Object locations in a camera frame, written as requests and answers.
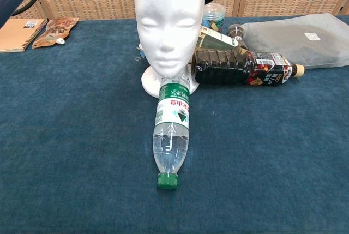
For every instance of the white foam mannequin head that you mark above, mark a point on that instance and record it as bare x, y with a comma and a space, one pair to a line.
169, 26

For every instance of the blue tablecloth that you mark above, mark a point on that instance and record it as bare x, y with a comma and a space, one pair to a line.
245, 149

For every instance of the dark tea bottle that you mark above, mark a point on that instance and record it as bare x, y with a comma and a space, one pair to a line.
218, 67

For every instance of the clear tub of coloured clips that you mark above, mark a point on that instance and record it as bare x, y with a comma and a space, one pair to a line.
215, 15

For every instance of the olive tea bottle white label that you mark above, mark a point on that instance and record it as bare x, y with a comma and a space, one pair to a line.
218, 40

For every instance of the kraft spiral notebook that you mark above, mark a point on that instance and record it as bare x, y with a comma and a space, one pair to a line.
16, 33

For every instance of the translucent plastic bag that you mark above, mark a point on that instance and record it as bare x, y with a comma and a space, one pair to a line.
286, 43

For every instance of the clear water bottle green cap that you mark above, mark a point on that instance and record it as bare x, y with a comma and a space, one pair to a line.
171, 114

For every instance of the orange spouted snack pouch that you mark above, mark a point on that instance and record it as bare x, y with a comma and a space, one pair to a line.
58, 26

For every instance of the small binder clip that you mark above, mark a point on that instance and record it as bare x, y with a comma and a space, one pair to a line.
141, 52

